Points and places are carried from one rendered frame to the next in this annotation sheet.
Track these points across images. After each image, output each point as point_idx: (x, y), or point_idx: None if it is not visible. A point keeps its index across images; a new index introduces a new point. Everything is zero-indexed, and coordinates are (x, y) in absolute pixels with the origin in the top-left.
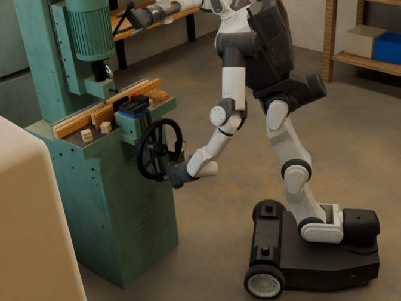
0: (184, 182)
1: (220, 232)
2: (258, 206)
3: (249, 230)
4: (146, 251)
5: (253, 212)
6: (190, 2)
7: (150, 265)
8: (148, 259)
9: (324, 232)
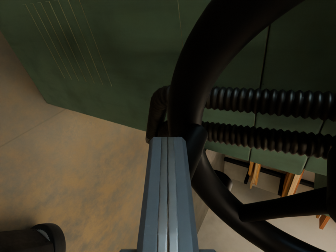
0: None
1: (48, 167)
2: (53, 249)
3: (34, 209)
4: (24, 32)
5: (52, 233)
6: None
7: (6, 36)
8: (13, 34)
9: None
